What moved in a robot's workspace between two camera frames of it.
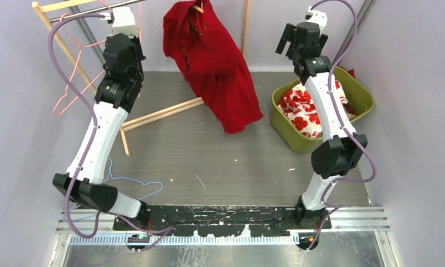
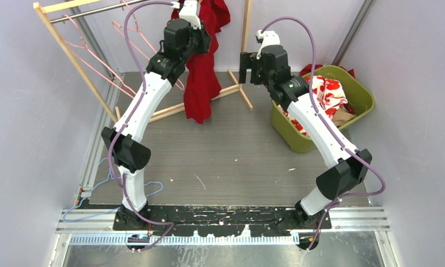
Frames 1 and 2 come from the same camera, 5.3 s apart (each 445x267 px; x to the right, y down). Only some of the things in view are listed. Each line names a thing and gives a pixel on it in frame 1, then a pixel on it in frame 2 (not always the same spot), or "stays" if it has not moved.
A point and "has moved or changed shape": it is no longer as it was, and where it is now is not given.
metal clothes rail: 93,11 stays
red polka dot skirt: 349,108 stays
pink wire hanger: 80,46 to 126,90
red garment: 198,44 has moved or changed shape
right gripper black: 289,36 to 248,61
